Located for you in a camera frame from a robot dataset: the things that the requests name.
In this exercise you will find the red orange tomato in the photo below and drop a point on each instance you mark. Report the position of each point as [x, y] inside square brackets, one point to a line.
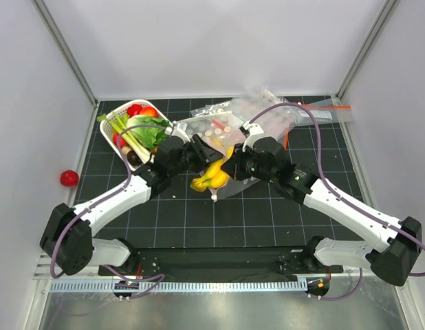
[149, 111]

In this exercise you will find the brown mushroom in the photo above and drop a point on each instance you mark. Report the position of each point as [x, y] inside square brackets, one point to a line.
[133, 159]

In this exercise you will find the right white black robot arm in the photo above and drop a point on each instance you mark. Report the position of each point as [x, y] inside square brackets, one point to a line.
[389, 247]

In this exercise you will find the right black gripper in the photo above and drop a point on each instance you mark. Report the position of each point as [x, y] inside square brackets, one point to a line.
[233, 166]

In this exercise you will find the white plastic basket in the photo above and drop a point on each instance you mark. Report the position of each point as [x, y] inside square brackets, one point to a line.
[115, 122]

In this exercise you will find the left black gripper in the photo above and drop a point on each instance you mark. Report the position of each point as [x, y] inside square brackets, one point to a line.
[205, 155]

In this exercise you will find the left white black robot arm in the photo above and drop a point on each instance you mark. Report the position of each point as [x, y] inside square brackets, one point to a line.
[70, 235]

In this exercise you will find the yellow banana bunch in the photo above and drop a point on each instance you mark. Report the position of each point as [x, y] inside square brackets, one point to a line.
[214, 177]

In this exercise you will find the left aluminium frame post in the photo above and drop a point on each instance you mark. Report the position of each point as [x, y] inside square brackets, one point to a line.
[52, 27]

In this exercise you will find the red strawberry back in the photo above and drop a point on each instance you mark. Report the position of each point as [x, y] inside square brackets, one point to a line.
[134, 110]

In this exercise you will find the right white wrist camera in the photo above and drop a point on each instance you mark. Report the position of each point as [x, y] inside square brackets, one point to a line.
[252, 132]

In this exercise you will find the red apple front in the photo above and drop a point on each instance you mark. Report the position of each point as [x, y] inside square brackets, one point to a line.
[69, 178]

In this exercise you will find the clear white-dotted zip bag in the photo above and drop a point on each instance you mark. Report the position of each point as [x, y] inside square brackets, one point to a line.
[222, 128]

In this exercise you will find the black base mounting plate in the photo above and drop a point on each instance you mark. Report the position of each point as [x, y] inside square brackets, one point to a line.
[214, 265]

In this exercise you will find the right aluminium frame post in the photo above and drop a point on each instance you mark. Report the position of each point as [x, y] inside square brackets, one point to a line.
[383, 17]

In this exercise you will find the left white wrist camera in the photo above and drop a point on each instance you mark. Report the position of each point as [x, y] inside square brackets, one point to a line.
[178, 129]

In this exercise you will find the black grid cutting mat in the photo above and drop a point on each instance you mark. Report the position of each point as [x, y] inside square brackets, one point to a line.
[255, 217]

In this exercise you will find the pile of red-dotted bags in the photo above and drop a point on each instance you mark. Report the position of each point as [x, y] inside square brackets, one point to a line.
[275, 123]

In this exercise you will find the slotted aluminium cable duct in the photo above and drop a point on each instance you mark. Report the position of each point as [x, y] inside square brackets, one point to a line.
[114, 285]

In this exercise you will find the aluminium frame post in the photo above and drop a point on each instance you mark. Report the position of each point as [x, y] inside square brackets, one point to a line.
[52, 27]
[383, 17]

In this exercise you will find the orange-edged flat bag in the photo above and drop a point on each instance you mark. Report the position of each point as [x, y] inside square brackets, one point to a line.
[286, 140]

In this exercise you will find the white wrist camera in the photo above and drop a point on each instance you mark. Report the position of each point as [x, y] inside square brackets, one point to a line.
[252, 132]
[178, 129]

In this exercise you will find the clear bag orange zipper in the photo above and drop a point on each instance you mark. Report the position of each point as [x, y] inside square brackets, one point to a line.
[329, 111]

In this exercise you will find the small red strawberry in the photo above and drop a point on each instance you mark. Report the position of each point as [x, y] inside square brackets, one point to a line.
[118, 141]

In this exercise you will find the green lettuce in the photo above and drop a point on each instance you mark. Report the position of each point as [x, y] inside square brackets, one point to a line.
[149, 131]

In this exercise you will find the clear pink-dotted zip bag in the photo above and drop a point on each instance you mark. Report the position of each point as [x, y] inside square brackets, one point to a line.
[233, 185]

